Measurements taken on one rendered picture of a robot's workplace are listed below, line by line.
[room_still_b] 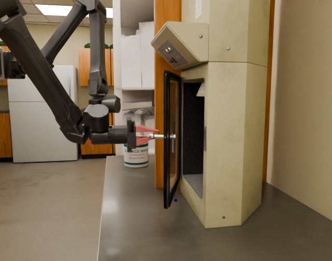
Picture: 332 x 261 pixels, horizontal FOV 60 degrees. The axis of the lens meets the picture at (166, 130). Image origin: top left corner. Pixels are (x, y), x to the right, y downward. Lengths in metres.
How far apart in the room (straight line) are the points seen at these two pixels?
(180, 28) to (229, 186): 0.45
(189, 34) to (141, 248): 0.56
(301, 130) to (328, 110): 0.15
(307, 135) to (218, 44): 0.52
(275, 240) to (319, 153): 0.38
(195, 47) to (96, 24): 0.64
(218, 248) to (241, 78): 0.45
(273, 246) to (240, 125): 0.33
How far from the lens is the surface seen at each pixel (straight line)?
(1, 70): 1.50
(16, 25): 0.80
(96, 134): 0.87
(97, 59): 1.26
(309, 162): 1.16
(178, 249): 0.79
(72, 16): 1.43
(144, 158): 1.52
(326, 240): 0.93
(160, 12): 1.18
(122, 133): 0.87
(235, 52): 0.83
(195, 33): 0.80
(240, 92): 0.83
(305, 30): 1.21
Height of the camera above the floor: 1.33
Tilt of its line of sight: 8 degrees down
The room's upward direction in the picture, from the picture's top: straight up
